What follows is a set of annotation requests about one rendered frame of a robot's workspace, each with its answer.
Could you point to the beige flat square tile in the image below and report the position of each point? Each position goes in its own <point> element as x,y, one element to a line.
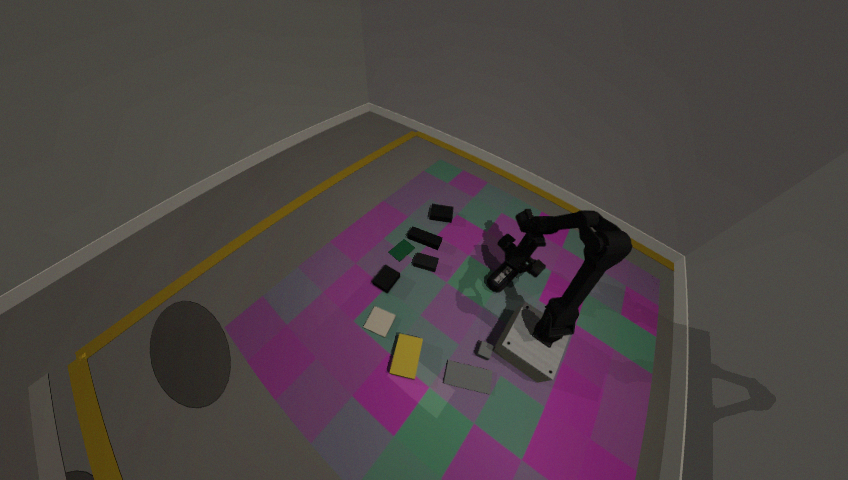
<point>379,321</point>

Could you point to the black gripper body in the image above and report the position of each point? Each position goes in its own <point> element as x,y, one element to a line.
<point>535,267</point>

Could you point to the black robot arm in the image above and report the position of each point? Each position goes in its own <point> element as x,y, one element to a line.
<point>603,249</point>

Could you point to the yellow rectangular block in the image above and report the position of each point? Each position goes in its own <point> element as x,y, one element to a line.
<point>406,356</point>

